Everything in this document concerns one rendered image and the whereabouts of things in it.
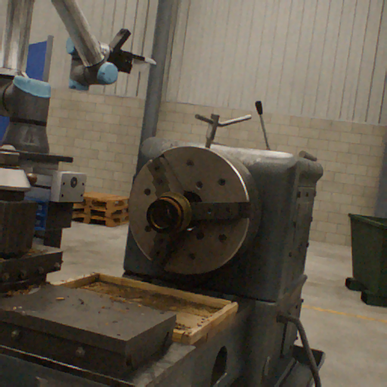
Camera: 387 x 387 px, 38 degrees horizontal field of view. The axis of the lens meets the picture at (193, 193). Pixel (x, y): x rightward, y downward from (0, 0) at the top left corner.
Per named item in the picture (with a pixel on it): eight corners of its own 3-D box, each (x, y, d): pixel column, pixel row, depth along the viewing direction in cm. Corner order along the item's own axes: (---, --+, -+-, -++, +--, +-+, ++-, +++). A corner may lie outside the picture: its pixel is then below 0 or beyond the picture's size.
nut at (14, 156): (4, 166, 87) (6, 144, 87) (24, 170, 86) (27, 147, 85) (-14, 165, 83) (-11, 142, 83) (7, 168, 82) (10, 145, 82)
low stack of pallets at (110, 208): (88, 215, 1036) (91, 191, 1033) (133, 221, 1021) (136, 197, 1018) (60, 219, 913) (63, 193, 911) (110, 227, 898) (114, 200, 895)
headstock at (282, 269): (187, 249, 216) (200, 148, 214) (311, 273, 200) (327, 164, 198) (112, 269, 160) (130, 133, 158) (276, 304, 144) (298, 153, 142)
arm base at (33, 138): (-11, 146, 174) (-8, 114, 174) (20, 150, 189) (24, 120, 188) (29, 152, 169) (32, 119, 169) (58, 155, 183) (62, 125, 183)
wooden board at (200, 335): (94, 287, 136) (97, 270, 136) (236, 320, 124) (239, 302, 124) (14, 312, 108) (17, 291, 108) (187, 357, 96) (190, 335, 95)
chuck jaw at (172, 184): (176, 203, 140) (153, 163, 142) (192, 193, 139) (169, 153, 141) (158, 205, 130) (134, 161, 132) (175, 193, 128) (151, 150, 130)
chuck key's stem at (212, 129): (206, 160, 137) (218, 114, 137) (198, 158, 138) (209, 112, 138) (210, 161, 139) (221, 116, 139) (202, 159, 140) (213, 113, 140)
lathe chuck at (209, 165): (131, 251, 151) (158, 136, 148) (241, 286, 140) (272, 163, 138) (116, 254, 143) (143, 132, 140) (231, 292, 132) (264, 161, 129)
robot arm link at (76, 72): (81, 88, 198) (85, 57, 198) (63, 88, 206) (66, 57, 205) (98, 91, 204) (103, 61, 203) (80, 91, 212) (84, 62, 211)
